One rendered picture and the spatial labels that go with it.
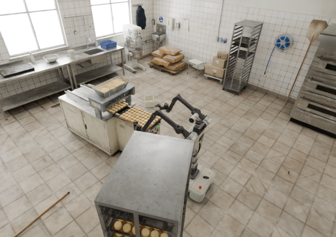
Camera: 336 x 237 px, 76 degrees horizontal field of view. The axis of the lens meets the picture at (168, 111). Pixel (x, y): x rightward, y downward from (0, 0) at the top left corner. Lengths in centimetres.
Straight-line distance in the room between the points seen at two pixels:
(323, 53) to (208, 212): 356
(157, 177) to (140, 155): 22
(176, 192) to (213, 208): 219
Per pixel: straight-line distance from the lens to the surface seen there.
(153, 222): 141
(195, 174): 343
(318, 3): 600
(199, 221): 336
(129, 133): 358
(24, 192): 413
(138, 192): 134
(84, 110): 391
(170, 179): 139
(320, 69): 512
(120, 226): 160
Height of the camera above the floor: 291
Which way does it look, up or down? 34 degrees down
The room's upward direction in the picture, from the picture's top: 2 degrees clockwise
